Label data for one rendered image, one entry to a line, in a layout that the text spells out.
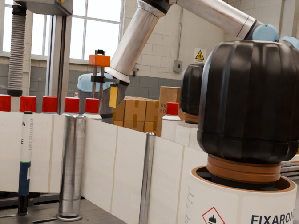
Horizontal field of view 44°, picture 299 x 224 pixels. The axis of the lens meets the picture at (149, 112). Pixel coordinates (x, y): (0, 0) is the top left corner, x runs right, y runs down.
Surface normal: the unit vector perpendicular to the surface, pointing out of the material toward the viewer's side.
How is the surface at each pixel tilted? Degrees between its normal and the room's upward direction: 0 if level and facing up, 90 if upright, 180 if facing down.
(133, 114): 91
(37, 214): 0
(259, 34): 92
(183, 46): 90
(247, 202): 90
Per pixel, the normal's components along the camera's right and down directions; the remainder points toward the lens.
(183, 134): -0.70, 0.01
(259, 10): -0.89, -0.04
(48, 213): 0.08, -0.99
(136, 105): 0.47, 0.10
